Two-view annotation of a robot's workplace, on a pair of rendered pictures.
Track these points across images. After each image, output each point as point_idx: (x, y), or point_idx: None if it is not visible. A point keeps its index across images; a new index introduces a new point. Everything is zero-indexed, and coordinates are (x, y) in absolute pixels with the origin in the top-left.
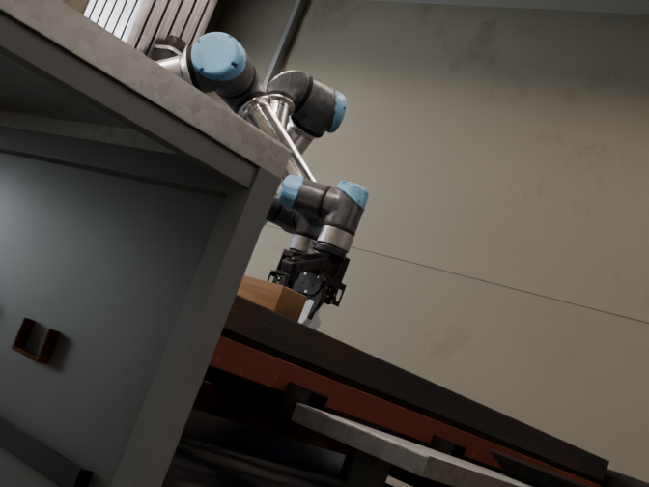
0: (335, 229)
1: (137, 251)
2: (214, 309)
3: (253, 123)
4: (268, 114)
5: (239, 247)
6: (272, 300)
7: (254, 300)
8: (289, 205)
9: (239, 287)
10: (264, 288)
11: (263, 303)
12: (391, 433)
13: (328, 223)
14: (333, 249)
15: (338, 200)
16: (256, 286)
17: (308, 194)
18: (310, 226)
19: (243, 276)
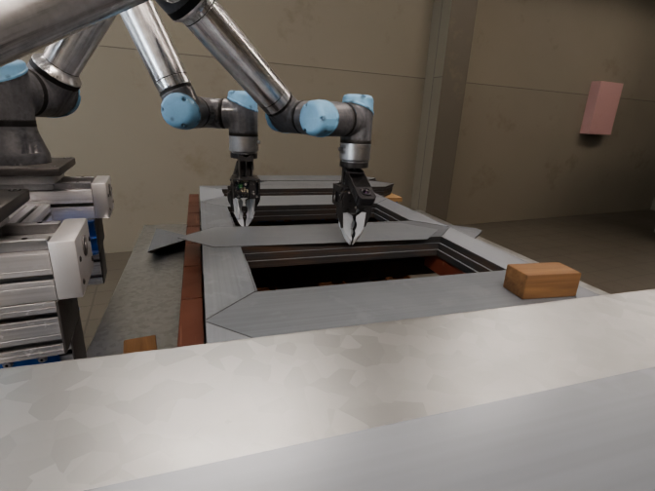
0: (367, 146)
1: None
2: None
3: (213, 28)
4: (225, 12)
5: None
6: (573, 286)
7: (552, 292)
8: (324, 135)
9: (530, 286)
10: (560, 280)
11: (562, 292)
12: (421, 267)
13: (361, 142)
14: (367, 164)
15: (366, 118)
16: (551, 281)
17: (345, 121)
18: (252, 125)
19: (532, 277)
